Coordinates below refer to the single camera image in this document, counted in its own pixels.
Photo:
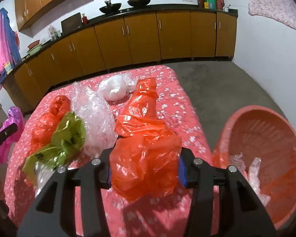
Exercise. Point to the dark cutting board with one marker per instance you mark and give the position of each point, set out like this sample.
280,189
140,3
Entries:
71,24

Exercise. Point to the olive paw print bag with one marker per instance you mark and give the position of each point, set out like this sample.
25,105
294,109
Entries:
65,144

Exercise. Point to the lower wooden cabinets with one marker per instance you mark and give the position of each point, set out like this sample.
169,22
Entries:
124,41

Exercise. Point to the red bottle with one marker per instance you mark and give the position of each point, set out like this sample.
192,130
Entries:
84,19

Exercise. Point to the orange plastic bag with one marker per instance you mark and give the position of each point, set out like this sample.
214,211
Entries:
145,159
47,123

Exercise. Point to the white plastic bag long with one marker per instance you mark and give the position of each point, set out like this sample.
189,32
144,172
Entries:
116,87

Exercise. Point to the glass jar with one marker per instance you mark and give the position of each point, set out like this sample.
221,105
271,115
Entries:
54,33

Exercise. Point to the orange plastic bag back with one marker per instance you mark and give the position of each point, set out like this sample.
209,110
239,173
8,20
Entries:
47,123

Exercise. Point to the black wok left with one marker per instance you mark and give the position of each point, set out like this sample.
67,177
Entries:
110,8

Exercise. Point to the stacked basins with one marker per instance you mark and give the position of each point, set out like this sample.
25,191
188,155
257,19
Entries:
34,47

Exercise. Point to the black wok with lid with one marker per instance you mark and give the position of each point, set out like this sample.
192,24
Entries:
138,3

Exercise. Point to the red plastic basket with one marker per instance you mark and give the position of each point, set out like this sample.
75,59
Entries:
256,131

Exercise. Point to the magenta plastic bag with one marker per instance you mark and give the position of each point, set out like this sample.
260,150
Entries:
14,116

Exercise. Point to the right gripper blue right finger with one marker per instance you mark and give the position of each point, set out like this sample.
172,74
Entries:
182,173

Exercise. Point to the large bubble wrap sheet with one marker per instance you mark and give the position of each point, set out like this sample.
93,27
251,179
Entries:
251,175

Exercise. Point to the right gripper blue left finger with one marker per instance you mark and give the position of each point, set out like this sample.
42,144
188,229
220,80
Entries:
109,173

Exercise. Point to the orange plastic bag front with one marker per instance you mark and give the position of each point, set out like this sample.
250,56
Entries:
145,159

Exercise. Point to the magenta blue hanging cloth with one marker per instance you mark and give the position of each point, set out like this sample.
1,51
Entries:
9,44

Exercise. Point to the red floral tablecloth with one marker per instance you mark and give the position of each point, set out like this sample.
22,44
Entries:
94,169

